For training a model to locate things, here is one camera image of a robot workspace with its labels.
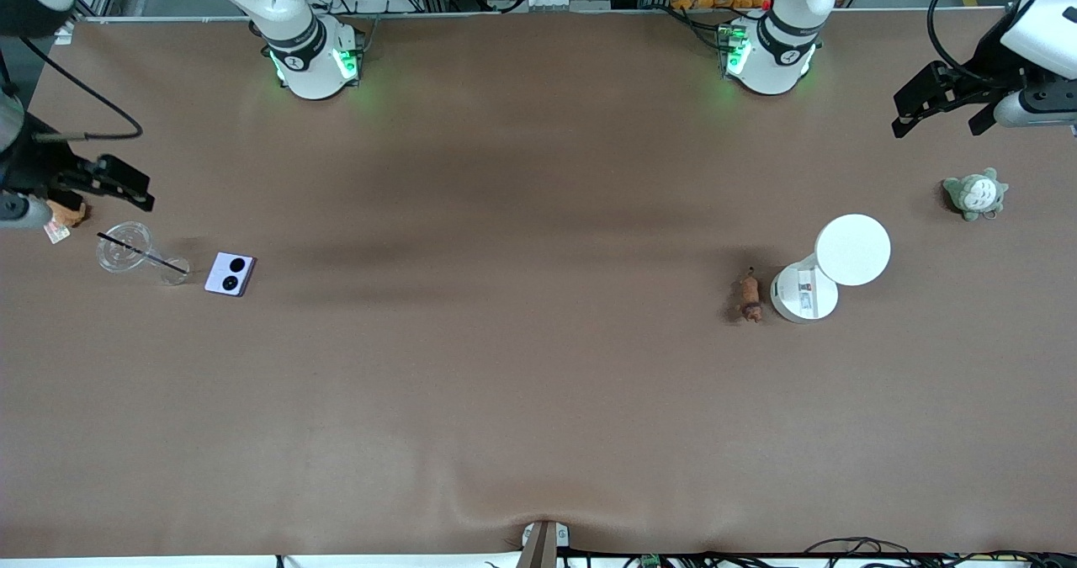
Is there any lilac flip phone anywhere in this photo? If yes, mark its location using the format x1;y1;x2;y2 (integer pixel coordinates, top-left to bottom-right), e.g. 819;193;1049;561
204;252;257;298

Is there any brown lion statue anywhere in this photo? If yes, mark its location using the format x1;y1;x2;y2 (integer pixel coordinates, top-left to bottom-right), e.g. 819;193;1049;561
736;267;765;324

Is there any brown plush toy with tag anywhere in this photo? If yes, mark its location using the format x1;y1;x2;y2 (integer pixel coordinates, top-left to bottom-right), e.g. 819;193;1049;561
42;200;89;245

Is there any clear plastic cup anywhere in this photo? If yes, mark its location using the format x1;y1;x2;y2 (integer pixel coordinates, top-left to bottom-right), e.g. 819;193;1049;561
96;221;191;287

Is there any black straw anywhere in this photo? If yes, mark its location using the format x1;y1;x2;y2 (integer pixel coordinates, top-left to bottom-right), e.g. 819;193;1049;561
97;231;188;276

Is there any grey-green totoro plush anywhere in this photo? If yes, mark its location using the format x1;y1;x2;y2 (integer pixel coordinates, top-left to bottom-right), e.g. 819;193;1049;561
942;167;1009;222

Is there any white round desk lamp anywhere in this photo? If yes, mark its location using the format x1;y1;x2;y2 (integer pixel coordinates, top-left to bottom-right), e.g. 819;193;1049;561
770;214;892;324

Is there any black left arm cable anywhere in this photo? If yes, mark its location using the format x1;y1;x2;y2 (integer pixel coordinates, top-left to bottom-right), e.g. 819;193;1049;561
926;0;1011;89

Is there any camera mount post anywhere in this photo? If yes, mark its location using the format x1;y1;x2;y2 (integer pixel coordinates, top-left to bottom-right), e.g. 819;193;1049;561
515;520;570;568

